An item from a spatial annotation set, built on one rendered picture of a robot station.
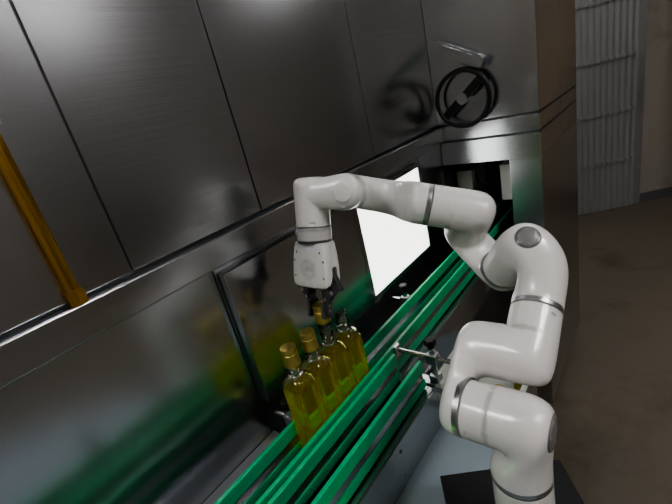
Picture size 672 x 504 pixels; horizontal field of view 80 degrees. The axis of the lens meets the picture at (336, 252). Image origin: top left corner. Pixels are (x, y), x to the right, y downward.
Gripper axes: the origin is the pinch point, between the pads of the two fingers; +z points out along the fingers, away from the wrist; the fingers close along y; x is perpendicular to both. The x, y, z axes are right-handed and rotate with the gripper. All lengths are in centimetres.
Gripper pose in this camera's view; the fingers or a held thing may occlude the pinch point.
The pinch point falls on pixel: (319, 307)
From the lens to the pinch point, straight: 90.4
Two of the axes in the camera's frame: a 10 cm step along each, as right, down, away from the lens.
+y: 7.7, 0.5, -6.4
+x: 6.4, -1.7, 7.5
